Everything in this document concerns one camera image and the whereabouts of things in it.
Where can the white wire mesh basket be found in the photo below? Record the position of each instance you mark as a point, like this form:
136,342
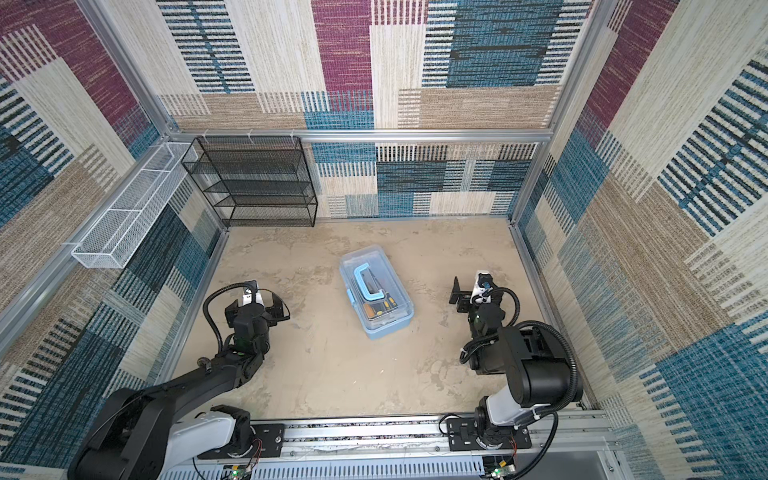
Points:
117,234

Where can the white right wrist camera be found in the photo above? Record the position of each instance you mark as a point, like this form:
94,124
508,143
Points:
482,289

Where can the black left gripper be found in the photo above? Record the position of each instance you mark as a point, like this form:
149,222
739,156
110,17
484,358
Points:
273,312

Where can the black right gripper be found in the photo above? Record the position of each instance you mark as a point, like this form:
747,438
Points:
465,297

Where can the black wire mesh shelf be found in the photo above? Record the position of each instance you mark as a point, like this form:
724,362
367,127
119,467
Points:
254,181

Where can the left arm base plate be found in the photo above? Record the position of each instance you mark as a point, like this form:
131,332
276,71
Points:
263,441

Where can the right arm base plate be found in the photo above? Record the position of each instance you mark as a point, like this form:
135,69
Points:
469,434

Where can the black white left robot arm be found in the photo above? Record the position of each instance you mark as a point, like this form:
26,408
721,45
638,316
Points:
141,434

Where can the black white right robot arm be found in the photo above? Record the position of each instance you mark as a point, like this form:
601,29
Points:
538,363

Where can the light blue plastic toolbox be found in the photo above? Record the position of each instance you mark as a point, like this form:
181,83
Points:
369,276

